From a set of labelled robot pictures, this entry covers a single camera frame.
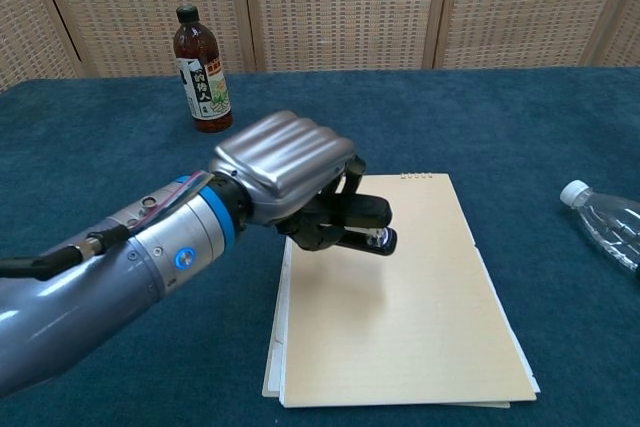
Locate black stapler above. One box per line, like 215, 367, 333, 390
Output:
319, 193, 399, 258

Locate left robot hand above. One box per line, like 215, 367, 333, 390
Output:
207, 110, 367, 253

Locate blue table cloth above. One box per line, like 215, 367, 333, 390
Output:
0, 64, 640, 427

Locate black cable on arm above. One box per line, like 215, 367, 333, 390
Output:
0, 222, 132, 282

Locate woven folding screen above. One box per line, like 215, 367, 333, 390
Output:
0, 0, 640, 93

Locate cream paper notepad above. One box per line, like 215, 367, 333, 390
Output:
261, 171, 542, 410

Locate green label water bottle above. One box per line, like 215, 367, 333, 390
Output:
559, 179, 640, 276

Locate dark tea bottle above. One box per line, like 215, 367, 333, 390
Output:
172, 5, 234, 134

